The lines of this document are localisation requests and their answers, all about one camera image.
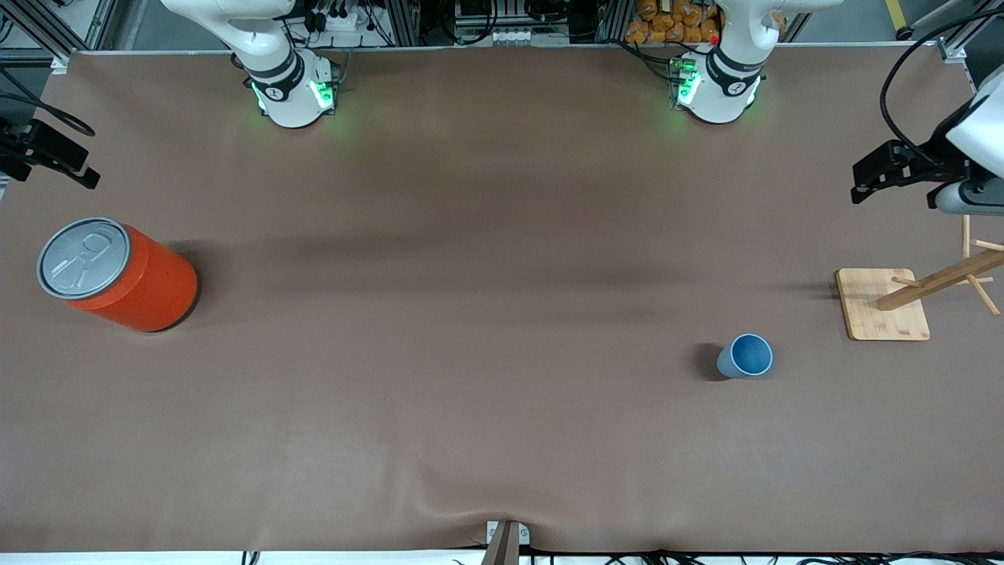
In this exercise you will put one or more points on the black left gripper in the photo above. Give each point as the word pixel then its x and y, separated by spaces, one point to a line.
pixel 938 154

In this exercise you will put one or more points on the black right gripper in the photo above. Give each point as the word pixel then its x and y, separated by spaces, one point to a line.
pixel 17 149

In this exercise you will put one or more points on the blue plastic cup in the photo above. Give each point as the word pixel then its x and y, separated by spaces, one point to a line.
pixel 749 355

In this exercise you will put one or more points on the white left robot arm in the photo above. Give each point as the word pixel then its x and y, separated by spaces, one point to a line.
pixel 725 78

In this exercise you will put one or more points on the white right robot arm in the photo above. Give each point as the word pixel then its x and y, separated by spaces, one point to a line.
pixel 274 71

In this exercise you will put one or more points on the wooden mug tree stand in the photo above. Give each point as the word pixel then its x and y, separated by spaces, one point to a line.
pixel 882 310

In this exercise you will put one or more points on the orange can with grey lid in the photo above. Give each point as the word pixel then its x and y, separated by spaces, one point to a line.
pixel 149 286

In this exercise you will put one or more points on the orange snack bag pile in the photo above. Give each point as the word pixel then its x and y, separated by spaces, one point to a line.
pixel 671 23

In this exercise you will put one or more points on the white power strip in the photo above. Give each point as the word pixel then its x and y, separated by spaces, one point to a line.
pixel 337 20

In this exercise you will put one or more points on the white terminal strip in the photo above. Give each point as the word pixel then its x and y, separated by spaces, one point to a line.
pixel 514 36

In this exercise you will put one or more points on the brown table mat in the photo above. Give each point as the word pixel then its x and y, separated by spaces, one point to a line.
pixel 502 408

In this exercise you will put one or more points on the aluminium frame profile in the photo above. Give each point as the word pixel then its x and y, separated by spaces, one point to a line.
pixel 961 43
pixel 47 35

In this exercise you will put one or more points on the metal bracket with wooden post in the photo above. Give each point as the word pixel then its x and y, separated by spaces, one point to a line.
pixel 506 541

